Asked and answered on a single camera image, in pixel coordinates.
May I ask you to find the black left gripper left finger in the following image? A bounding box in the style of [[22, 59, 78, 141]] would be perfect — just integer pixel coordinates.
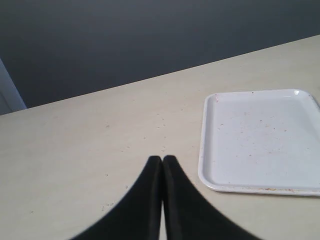
[[73, 155, 163, 240]]

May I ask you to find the white rectangular tray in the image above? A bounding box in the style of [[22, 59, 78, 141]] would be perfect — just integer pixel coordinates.
[[198, 89, 320, 196]]

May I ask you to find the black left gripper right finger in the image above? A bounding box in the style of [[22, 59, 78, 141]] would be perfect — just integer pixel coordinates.
[[163, 155, 250, 240]]

